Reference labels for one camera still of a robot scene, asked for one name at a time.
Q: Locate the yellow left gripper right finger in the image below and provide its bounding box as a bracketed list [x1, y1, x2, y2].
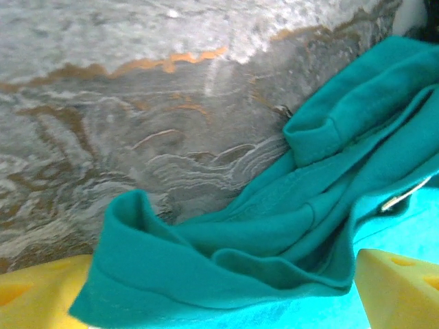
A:
[355, 248, 439, 329]

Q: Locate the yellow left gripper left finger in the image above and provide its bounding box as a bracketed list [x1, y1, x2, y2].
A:
[0, 254, 94, 329]

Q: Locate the teal t-shirt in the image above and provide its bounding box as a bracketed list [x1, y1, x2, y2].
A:
[68, 36, 439, 329]

